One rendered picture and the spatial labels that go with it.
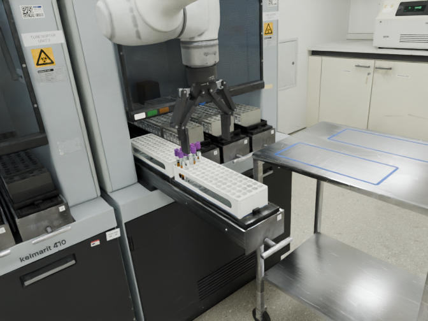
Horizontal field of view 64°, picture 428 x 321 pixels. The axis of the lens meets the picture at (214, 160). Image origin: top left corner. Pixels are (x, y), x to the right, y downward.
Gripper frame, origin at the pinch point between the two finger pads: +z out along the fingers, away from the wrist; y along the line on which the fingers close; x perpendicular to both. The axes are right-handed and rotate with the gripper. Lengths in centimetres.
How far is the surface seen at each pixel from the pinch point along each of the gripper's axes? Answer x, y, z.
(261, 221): -21.8, -1.3, 14.3
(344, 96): 100, 229, 51
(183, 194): 3.8, -6.7, 15.3
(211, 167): 2.1, 2.7, 9.3
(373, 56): 80, 234, 14
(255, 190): -17.3, 1.2, 8.6
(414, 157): -31, 56, 13
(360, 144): -14, 55, 13
